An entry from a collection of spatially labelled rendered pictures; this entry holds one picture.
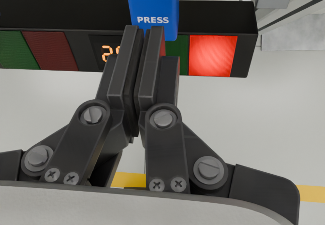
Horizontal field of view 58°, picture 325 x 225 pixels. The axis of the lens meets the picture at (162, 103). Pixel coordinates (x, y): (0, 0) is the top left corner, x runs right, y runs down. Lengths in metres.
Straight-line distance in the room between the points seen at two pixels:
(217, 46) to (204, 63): 0.02
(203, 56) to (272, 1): 0.05
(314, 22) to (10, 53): 0.79
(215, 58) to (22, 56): 0.14
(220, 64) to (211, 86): 0.66
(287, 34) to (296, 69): 0.10
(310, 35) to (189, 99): 0.37
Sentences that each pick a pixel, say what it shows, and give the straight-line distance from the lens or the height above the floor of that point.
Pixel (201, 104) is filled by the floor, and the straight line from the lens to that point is 0.86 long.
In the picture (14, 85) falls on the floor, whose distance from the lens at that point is 1.02.
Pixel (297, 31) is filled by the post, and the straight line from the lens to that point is 0.90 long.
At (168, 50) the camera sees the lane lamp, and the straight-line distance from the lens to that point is 0.20.
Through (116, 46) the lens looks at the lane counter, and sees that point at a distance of 0.20.
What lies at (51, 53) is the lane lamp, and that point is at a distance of 0.22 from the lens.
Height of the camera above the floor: 0.86
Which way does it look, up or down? 80 degrees down
